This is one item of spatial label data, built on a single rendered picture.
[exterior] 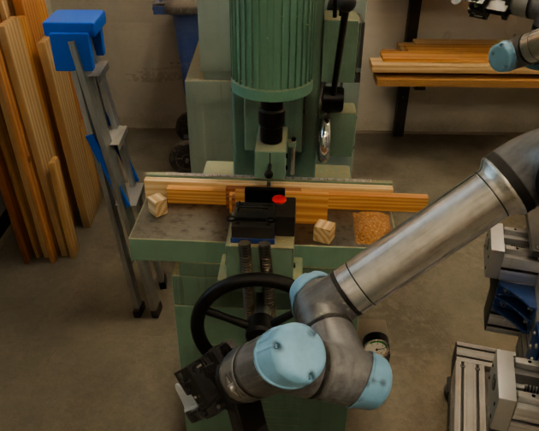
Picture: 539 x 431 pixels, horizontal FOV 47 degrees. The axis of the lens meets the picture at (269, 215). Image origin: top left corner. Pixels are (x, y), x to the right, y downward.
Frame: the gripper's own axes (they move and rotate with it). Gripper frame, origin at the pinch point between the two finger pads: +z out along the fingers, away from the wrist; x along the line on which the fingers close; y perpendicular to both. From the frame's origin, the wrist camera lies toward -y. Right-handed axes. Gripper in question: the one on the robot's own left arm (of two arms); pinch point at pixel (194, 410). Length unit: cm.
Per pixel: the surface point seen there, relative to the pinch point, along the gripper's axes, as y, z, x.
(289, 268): 10.9, 5.7, -35.8
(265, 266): 13.9, 6.1, -31.4
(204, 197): 36, 26, -41
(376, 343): -14, 14, -52
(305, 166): 31, 22, -71
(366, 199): 15, 6, -66
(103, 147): 79, 84, -56
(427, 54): 68, 88, -254
